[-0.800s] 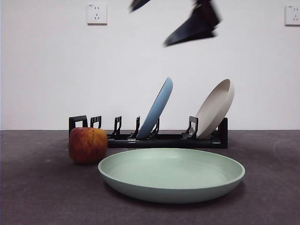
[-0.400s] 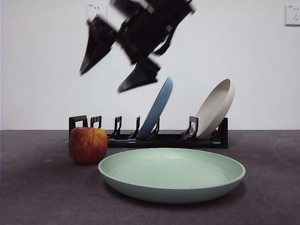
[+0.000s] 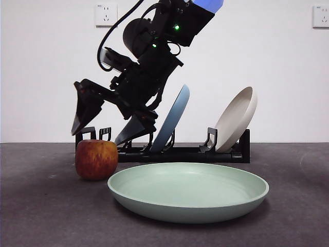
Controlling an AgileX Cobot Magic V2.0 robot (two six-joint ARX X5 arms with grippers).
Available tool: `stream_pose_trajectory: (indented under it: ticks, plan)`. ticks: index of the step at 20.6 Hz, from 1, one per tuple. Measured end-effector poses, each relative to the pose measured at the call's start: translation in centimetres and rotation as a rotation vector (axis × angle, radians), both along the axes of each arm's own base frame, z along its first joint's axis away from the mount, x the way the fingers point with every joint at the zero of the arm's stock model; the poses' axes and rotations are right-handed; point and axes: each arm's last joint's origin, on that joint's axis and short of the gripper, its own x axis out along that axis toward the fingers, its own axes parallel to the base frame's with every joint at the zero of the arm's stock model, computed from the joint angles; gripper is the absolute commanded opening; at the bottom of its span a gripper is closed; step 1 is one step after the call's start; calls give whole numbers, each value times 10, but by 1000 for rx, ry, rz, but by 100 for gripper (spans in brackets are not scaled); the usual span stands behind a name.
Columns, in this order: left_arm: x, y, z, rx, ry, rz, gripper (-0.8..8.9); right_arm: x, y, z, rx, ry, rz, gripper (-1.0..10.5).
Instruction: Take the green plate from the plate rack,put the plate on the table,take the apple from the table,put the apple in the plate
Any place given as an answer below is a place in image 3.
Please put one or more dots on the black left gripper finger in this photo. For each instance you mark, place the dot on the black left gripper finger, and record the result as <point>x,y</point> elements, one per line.
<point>86,110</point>
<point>136,128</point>

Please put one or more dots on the red yellow apple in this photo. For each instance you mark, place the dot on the red yellow apple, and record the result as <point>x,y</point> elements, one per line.
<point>96,160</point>

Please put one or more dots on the green plate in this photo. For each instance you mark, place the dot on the green plate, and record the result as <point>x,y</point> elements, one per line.
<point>187,190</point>

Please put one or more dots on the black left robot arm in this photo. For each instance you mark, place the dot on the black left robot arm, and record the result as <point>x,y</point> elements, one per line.
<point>177,23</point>

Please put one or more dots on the blue plate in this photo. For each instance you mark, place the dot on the blue plate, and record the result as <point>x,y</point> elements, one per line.
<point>174,115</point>

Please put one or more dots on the black plate rack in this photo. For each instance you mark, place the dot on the black plate rack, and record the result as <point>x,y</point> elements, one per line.
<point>192,157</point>

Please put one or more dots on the beige plate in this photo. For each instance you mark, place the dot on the beige plate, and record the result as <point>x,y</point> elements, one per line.
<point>237,118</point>

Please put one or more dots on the pale grey camera box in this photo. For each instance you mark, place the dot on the pale grey camera box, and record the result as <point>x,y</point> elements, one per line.
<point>109,56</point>

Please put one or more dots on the white wall socket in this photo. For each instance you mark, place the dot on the white wall socket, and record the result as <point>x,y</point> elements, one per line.
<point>105,15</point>
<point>321,16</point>

